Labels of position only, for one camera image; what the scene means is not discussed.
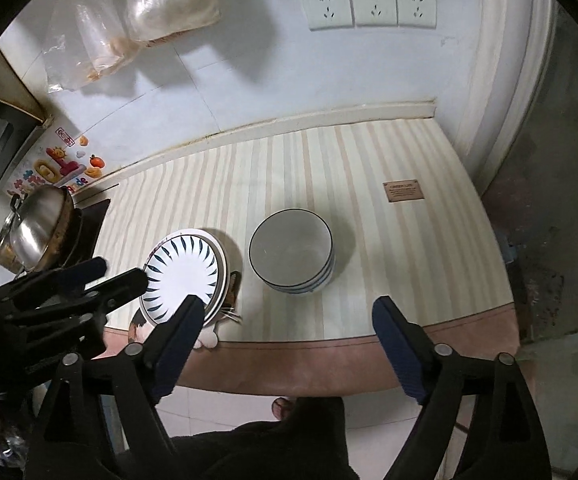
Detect striped cat tablecloth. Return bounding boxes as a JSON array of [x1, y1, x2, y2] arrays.
[[89, 119, 520, 396]]

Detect brown cloth label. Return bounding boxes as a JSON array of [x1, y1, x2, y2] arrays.
[[383, 180, 425, 202]]

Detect steel wok with lid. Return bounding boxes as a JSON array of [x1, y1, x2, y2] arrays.
[[0, 185, 82, 273]]

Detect glass sliding door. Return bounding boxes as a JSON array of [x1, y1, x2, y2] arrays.
[[484, 0, 578, 480]]

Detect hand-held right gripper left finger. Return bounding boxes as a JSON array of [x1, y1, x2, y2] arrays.
[[23, 295, 206, 480]]

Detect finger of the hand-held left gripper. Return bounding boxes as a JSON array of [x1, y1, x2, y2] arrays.
[[6, 267, 149, 327], [0, 256, 110, 311]]

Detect black induction cooktop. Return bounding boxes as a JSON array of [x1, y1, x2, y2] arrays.
[[64, 199, 112, 267]]

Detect large clear plastic bag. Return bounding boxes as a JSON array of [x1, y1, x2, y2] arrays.
[[119, 0, 221, 43]]

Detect blue striped plate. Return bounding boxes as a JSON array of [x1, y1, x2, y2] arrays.
[[145, 234, 220, 325]]

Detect colourful wall stickers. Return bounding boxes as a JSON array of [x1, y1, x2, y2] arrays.
[[6, 122, 106, 196]]

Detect white wall socket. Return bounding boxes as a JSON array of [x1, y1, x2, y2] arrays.
[[350, 0, 399, 27], [395, 0, 437, 28], [297, 0, 355, 31]]

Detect person's dark trouser leg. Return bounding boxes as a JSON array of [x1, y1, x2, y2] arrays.
[[169, 396, 360, 480]]

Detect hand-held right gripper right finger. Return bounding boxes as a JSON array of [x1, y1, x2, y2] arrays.
[[371, 296, 552, 480]]

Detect white bowl with dark rim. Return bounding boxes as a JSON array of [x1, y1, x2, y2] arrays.
[[248, 209, 334, 286]]

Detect person's foot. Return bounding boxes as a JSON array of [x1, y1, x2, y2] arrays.
[[271, 396, 297, 421]]

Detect white plate with floral print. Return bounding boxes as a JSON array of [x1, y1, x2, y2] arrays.
[[141, 230, 229, 327]]

